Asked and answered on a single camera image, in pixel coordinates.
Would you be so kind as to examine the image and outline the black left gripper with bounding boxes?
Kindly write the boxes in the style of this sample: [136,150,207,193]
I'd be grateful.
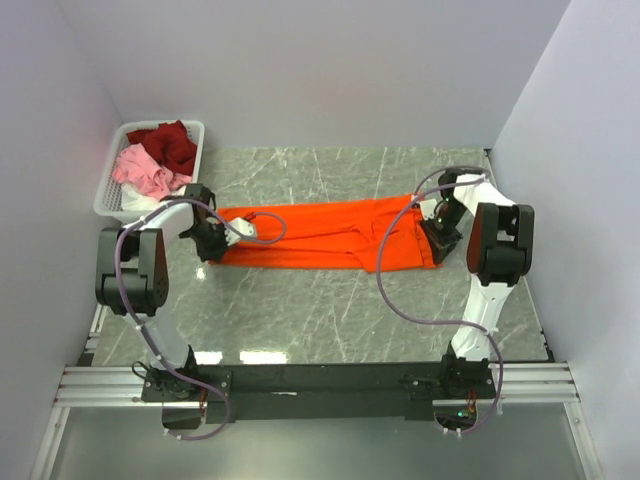
[183,221,236,264]

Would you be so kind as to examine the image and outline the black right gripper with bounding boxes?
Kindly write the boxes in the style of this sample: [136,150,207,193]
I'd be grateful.
[419,200,468,267]

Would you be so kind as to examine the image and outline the orange t shirt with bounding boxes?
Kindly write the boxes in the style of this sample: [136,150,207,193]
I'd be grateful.
[219,195,437,273]

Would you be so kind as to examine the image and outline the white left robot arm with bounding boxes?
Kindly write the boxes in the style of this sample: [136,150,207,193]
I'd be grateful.
[95,184,231,402]

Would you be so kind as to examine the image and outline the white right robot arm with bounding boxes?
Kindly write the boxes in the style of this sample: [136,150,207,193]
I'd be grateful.
[419,166,535,399]

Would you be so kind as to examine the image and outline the dark red t shirt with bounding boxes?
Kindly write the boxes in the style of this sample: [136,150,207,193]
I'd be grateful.
[126,120,197,176]

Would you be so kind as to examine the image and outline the pink t shirt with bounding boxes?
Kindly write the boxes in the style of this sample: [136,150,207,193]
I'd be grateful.
[111,144,192,200]

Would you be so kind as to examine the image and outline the white plastic basket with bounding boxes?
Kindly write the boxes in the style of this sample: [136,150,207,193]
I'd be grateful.
[93,120,205,223]

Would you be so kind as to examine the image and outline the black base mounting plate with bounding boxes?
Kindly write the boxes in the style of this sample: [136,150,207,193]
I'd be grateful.
[140,359,500,432]

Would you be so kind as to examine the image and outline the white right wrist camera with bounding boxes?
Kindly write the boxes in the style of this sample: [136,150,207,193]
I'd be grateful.
[417,198,439,220]

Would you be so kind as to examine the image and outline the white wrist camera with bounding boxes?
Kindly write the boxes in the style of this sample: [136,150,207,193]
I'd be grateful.
[225,217,257,246]
[417,198,439,220]

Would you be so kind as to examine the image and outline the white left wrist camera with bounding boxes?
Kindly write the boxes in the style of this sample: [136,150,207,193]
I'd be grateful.
[225,217,257,246]

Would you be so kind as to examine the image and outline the aluminium rail frame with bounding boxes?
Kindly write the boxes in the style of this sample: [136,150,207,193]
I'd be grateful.
[29,222,606,480]

